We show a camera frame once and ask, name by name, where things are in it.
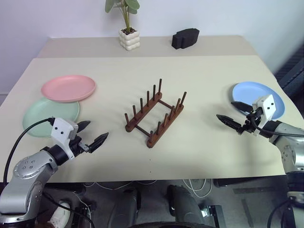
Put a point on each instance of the dark rounded shape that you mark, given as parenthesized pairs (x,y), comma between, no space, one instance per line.
(184,206)
(124,209)

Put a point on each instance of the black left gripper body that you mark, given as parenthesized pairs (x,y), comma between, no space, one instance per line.
(78,146)

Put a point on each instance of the blue plate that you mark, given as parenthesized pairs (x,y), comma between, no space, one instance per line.
(251,92)

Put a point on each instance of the black foam block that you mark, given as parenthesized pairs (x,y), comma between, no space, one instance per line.
(185,39)

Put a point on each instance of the white bubble plant pot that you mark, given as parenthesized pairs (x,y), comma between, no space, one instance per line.
(129,41)

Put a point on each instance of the green leafy plant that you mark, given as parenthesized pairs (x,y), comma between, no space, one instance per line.
(127,14)

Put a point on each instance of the white rounded perforated object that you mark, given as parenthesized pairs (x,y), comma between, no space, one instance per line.
(59,215)

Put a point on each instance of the wooden dish rack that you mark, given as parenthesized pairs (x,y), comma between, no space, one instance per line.
(155,116)

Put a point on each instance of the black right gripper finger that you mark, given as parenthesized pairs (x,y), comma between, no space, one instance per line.
(242,107)
(230,121)

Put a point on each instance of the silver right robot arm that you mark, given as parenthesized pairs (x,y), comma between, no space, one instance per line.
(291,152)

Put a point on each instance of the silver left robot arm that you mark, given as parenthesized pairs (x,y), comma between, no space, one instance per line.
(31,171)

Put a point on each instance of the pink plate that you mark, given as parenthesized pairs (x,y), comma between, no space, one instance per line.
(67,88)

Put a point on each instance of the green plate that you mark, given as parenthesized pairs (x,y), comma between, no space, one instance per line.
(39,114)

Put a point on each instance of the black table frame beam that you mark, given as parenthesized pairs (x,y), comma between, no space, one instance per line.
(249,181)

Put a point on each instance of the grey floor tape strip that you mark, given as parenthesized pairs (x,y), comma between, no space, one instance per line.
(247,212)
(250,190)

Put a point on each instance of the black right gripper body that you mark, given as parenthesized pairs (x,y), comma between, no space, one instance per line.
(250,124)

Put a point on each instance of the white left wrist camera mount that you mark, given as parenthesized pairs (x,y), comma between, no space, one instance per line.
(62,130)

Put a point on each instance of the black metal bracket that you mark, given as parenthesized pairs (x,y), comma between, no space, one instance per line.
(216,215)
(82,217)

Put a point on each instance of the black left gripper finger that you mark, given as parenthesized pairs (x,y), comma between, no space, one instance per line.
(83,126)
(98,141)

